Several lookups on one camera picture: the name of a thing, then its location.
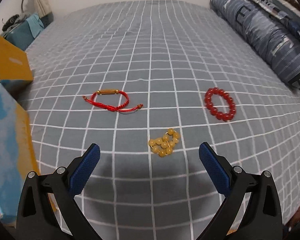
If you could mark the blue grey patterned pillow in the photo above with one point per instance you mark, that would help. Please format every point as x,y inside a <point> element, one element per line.
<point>273,42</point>

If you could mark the folded dark patterned blanket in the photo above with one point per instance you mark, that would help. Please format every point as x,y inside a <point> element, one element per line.
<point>280,5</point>

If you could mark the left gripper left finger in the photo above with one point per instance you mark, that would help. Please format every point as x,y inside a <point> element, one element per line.
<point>36,219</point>

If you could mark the grey checked bed sheet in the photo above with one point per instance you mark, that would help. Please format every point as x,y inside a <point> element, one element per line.
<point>198,82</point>

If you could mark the red cord bracelet gold tube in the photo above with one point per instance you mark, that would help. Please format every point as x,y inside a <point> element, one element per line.
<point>113,100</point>

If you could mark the teal suitcase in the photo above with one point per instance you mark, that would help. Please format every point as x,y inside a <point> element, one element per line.
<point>25,30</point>

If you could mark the blue yellow cardboard box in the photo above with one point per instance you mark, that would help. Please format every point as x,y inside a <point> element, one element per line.
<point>17,157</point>

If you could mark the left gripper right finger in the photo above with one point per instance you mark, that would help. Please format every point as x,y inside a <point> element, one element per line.
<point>251,207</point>

